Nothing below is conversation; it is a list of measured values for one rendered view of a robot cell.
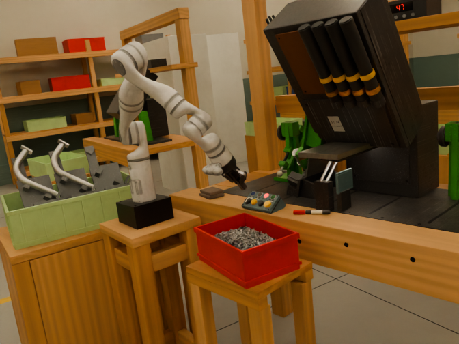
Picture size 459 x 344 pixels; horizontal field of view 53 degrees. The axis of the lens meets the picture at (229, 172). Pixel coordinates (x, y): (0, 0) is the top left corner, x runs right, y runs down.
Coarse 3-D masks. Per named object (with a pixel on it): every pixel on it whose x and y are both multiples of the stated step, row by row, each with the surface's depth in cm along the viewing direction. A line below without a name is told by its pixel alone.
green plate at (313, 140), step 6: (306, 120) 175; (306, 126) 176; (306, 132) 177; (312, 132) 176; (306, 138) 179; (312, 138) 177; (318, 138) 174; (306, 144) 179; (312, 144) 177; (318, 144) 175
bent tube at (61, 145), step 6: (60, 144) 227; (66, 144) 228; (60, 150) 226; (54, 156) 224; (54, 162) 223; (54, 168) 222; (60, 174) 223; (66, 174) 224; (72, 180) 225; (78, 180) 226; (90, 186) 228
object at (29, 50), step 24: (24, 48) 713; (48, 48) 728; (72, 48) 747; (96, 48) 767; (0, 96) 696; (24, 96) 713; (48, 96) 728; (96, 96) 771; (0, 120) 738; (48, 120) 741; (72, 120) 787; (96, 120) 818
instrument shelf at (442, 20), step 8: (424, 16) 160; (432, 16) 158; (440, 16) 156; (448, 16) 154; (456, 16) 152; (400, 24) 166; (408, 24) 164; (416, 24) 162; (424, 24) 160; (432, 24) 158; (440, 24) 156; (448, 24) 155; (456, 24) 157; (400, 32) 171; (408, 32) 180
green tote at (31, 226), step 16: (16, 192) 229; (96, 192) 208; (112, 192) 211; (128, 192) 216; (16, 208) 230; (32, 208) 195; (48, 208) 199; (64, 208) 202; (80, 208) 206; (96, 208) 209; (112, 208) 213; (16, 224) 194; (32, 224) 197; (48, 224) 200; (64, 224) 203; (80, 224) 207; (96, 224) 210; (16, 240) 194; (32, 240) 197; (48, 240) 201
